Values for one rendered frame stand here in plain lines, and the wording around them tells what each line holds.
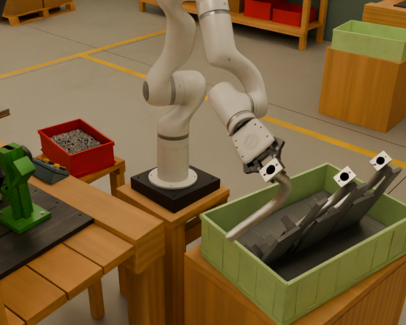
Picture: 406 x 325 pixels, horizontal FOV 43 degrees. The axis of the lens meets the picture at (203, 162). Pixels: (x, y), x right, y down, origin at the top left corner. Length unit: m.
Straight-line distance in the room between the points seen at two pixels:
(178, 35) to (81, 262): 0.78
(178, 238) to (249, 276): 0.43
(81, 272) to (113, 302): 1.17
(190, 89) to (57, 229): 0.66
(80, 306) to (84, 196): 0.98
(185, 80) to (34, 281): 0.83
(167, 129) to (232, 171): 2.01
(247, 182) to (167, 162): 1.85
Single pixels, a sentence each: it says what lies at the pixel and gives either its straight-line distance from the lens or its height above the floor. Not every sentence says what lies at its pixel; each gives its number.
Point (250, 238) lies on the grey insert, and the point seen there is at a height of 0.85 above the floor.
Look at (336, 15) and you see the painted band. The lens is 7.13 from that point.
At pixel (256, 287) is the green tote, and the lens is 1.60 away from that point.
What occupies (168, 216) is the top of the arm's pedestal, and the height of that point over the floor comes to 0.85.
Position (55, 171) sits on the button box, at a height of 0.95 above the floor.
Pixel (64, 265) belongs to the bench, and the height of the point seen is 0.88.
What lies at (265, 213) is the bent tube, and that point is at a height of 1.14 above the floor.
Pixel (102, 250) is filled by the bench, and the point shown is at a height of 0.88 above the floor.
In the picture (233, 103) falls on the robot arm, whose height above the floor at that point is 1.40.
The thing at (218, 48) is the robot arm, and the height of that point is 1.52.
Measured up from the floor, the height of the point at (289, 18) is 0.35.
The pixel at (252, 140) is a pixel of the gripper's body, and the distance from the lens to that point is 1.34.
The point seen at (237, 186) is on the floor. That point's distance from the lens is 3.67.
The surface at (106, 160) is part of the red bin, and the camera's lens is 2.29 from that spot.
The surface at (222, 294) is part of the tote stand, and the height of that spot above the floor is 0.74.
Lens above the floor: 1.94
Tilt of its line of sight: 29 degrees down
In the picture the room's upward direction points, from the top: 1 degrees clockwise
